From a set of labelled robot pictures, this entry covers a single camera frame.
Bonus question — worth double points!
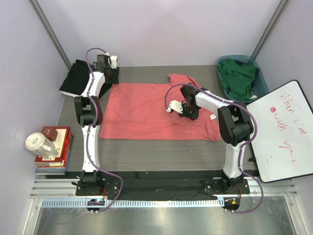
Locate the stack of books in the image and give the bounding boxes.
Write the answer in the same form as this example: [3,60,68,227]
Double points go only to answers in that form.
[35,126,74,175]

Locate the left aluminium corner post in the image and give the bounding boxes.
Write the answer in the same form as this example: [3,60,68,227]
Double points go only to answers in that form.
[28,0,71,70]

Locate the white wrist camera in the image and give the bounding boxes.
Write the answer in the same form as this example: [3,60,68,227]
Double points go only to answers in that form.
[108,56,118,69]
[166,100,183,114]

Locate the white whiteboard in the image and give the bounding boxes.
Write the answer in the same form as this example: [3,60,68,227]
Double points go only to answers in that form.
[247,80,313,183]

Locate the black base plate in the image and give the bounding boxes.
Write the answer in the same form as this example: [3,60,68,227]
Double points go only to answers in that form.
[72,170,250,200]

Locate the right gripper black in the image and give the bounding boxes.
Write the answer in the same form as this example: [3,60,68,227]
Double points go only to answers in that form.
[179,103,199,121]

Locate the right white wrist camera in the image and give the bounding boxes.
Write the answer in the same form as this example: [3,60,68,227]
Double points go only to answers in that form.
[166,100,183,114]

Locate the small red box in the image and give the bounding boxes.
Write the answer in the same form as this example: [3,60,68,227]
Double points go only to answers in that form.
[41,126,58,141]

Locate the clear plastic jar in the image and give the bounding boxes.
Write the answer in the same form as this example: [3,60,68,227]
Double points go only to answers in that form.
[24,132,58,157]

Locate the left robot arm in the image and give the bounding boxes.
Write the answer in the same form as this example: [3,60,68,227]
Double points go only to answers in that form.
[74,53,119,195]

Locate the white folded t shirt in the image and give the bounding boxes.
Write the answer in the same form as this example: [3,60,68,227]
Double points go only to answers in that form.
[60,91,80,97]

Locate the red t shirt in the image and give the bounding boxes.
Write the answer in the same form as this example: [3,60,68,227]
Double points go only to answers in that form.
[99,74,221,141]

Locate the aluminium corner post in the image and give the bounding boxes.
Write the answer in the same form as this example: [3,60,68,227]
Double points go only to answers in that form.
[251,0,290,60]
[28,0,71,70]

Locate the black folded t shirt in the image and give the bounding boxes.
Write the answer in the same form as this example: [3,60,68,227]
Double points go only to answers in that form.
[59,59,111,96]

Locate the blue plastic bin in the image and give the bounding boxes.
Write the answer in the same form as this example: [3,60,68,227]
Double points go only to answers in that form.
[217,55,268,103]

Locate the aluminium rail frame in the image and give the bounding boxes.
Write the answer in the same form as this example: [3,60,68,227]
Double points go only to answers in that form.
[22,178,309,235]

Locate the right aluminium corner post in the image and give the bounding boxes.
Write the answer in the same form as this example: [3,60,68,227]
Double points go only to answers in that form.
[251,0,290,60]

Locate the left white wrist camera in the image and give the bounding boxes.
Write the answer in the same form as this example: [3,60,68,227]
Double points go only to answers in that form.
[108,56,118,69]

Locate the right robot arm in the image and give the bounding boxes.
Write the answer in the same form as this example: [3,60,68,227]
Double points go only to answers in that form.
[179,84,254,193]

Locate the green t shirt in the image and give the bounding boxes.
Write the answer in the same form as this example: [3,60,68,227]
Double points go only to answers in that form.
[218,58,257,100]

